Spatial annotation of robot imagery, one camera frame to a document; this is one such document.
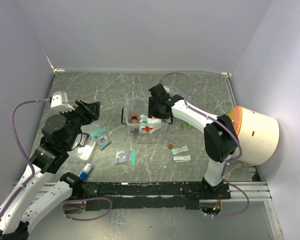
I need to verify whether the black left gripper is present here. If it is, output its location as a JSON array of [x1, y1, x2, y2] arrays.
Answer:
[[58, 98, 101, 149]]

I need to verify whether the white bottle green label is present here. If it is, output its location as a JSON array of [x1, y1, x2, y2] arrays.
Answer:
[[139, 114, 148, 124]]

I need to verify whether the teal bandage roll package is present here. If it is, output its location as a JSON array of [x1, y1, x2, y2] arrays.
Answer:
[[91, 128, 112, 151]]

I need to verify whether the brown medicine bottle orange cap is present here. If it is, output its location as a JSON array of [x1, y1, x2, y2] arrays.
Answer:
[[130, 114, 139, 134]]

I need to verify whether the white blue gauze packet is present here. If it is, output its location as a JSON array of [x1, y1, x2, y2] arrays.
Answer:
[[147, 117, 162, 125]]

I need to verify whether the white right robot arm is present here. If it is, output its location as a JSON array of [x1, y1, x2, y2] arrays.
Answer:
[[148, 83, 240, 199]]

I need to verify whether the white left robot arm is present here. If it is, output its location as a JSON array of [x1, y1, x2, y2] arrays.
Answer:
[[0, 100, 101, 240]]

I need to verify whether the clear divider tray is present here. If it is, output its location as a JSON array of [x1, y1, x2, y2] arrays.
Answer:
[[168, 86, 187, 99]]

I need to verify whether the clear first aid box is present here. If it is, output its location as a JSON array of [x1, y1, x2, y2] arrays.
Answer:
[[120, 97, 172, 135]]

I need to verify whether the small green packet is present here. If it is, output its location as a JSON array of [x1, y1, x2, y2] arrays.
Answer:
[[181, 122, 192, 130]]

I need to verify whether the teal plaster packet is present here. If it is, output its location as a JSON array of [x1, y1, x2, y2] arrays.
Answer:
[[171, 145, 189, 155]]

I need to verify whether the white plaster packet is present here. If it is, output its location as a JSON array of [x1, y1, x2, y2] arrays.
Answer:
[[173, 155, 192, 163]]

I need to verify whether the clear zip bag teal strip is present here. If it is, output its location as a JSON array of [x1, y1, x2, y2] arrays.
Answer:
[[114, 149, 136, 166]]

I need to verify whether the blue white ointment tube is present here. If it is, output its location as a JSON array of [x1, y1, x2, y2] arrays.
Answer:
[[79, 163, 93, 181]]

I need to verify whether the cream cylinder orange face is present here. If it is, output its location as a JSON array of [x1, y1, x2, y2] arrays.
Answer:
[[228, 106, 280, 166]]

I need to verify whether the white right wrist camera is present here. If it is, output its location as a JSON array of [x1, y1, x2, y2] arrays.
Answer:
[[163, 86, 170, 93]]

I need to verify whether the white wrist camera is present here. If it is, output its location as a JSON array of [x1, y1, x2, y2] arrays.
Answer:
[[163, 86, 170, 93], [50, 91, 75, 113]]

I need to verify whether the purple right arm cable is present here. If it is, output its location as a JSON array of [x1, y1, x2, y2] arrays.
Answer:
[[158, 72, 251, 219]]

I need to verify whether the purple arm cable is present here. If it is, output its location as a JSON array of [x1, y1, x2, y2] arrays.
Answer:
[[158, 72, 251, 219], [0, 98, 113, 226]]

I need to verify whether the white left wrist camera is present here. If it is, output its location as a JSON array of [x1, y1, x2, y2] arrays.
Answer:
[[50, 91, 75, 113]]

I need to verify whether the clear box lid black handle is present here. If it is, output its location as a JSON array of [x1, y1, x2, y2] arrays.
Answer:
[[75, 122, 102, 162]]

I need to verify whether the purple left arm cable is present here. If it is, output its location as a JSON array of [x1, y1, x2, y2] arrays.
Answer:
[[0, 98, 113, 226]]

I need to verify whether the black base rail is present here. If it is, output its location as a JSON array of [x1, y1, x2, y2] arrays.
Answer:
[[82, 181, 231, 211]]

